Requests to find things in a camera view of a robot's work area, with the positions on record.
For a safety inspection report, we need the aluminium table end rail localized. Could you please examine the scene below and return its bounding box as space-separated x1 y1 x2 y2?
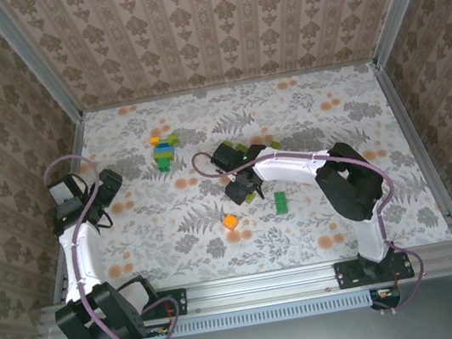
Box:
80 59 376 115

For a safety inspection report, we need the grey slotted cable duct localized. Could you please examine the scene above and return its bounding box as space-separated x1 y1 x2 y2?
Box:
57 288 376 339

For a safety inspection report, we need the green 2x4 lego brick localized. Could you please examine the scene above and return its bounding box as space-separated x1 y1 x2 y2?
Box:
273 190 291 217

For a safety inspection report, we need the small wired connector board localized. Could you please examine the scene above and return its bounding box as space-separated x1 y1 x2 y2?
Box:
141 322 172 339
368 284 404 313

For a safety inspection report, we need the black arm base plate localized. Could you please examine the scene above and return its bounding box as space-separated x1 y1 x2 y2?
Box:
334 251 416 291
140 286 190 323

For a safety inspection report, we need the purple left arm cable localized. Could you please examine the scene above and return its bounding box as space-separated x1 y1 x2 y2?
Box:
40 142 185 339

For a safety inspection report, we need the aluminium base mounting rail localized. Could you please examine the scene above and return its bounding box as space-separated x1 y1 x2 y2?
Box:
36 240 452 338

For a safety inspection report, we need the aluminium table side rail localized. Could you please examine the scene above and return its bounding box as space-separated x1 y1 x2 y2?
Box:
370 51 452 251
24 112 114 305

